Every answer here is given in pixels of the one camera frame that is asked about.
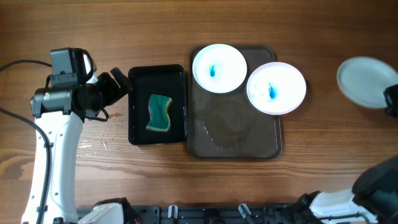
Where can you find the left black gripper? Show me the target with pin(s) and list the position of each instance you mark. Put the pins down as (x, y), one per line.
(114, 93)

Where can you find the brown plastic tray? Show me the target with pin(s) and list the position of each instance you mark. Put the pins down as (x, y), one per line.
(226, 126)

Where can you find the green yellow sponge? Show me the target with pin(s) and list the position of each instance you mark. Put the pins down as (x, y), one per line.
(158, 111)

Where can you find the pale blue plate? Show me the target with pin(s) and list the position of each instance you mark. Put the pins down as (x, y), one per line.
(364, 79)

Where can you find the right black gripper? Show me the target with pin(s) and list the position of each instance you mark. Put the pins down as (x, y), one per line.
(391, 94)

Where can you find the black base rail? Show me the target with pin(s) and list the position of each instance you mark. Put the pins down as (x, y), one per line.
(269, 214)

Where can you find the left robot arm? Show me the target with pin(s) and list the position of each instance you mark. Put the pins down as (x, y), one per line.
(72, 95)

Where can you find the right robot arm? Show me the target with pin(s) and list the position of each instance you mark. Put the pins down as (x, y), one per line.
(372, 199)

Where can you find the white plate top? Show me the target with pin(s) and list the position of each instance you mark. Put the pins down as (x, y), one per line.
(219, 68)

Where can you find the white plate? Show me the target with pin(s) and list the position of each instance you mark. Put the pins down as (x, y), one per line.
(219, 68)
(276, 88)

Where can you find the black rectangular tray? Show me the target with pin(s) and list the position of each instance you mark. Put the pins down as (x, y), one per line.
(165, 80)

